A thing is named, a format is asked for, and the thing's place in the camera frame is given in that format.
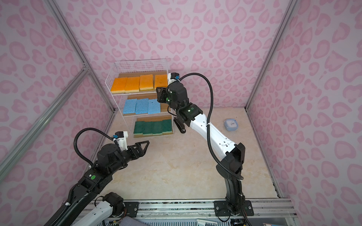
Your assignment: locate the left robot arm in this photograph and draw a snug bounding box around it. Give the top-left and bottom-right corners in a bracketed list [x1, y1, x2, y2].
[45, 128, 150, 226]

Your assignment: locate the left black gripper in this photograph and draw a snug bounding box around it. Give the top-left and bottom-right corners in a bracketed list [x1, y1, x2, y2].
[109, 139, 149, 176]

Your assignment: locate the orange sponge back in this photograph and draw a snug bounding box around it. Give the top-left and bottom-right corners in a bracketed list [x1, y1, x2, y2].
[154, 74, 168, 89]

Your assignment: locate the light blue round container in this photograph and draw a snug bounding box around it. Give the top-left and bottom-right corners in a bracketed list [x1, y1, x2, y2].
[224, 119, 239, 131]

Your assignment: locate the green sponge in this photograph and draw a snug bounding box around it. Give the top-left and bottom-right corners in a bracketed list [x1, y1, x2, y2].
[162, 119, 173, 135]
[133, 121, 146, 136]
[152, 121, 163, 136]
[142, 121, 155, 136]

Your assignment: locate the white wire wooden shelf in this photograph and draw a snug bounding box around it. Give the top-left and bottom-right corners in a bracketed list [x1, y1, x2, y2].
[105, 59, 173, 138]

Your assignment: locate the black stapler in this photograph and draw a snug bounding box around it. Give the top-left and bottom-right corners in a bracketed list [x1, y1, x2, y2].
[173, 116, 186, 134]

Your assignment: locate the orange sponge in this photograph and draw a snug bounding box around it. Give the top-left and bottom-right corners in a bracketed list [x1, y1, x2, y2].
[139, 74, 154, 91]
[110, 77, 127, 94]
[124, 76, 140, 93]
[154, 74, 168, 89]

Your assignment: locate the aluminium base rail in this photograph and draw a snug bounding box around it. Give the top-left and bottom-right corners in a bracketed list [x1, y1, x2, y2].
[70, 197, 300, 226]

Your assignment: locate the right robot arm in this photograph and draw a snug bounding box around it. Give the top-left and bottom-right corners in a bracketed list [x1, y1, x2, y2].
[156, 73, 247, 217]

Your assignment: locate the blue sponge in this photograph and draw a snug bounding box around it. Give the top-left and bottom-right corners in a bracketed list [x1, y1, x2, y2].
[135, 98, 149, 115]
[123, 99, 137, 115]
[148, 99, 161, 115]

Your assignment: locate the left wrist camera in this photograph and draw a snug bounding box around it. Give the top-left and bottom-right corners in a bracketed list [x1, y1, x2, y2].
[113, 131, 128, 151]

